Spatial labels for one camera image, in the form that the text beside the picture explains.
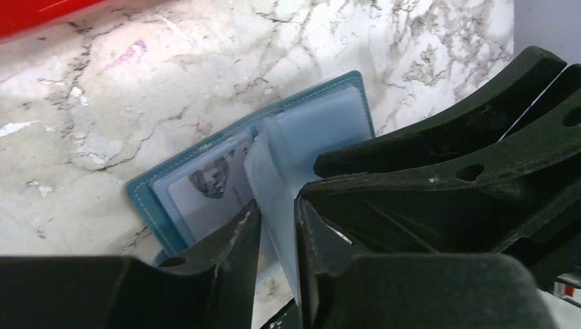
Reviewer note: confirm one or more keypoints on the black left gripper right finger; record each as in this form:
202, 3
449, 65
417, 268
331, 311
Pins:
342, 286

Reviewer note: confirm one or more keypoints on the white card with portrait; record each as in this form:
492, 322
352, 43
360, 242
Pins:
212, 190

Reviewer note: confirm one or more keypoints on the blue leather card holder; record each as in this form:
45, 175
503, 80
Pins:
287, 137

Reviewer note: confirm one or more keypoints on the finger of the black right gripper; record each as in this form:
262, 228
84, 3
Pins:
502, 106
519, 196

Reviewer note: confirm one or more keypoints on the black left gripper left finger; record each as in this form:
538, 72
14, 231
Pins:
209, 285

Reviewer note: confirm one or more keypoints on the red plastic bin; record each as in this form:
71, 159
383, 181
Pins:
22, 17

